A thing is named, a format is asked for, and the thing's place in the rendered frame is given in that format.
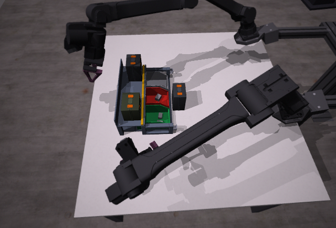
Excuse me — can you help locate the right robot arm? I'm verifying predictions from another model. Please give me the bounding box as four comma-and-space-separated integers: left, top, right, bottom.
64, 0, 259, 60

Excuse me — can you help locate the red open bin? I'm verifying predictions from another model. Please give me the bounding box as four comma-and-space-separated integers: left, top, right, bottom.
145, 87, 170, 108

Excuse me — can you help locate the dark grey metal rack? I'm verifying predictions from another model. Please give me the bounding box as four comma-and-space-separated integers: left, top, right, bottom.
114, 59, 177, 136

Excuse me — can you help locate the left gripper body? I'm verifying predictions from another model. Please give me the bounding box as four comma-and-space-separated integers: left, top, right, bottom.
120, 147, 152, 164

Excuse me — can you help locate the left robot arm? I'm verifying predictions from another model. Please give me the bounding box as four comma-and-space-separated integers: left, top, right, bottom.
105, 65, 309, 205

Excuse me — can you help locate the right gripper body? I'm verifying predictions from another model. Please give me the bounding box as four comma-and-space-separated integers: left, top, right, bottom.
83, 46, 105, 72

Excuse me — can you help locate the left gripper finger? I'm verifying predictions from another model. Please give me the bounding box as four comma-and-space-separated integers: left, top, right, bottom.
150, 141, 158, 149

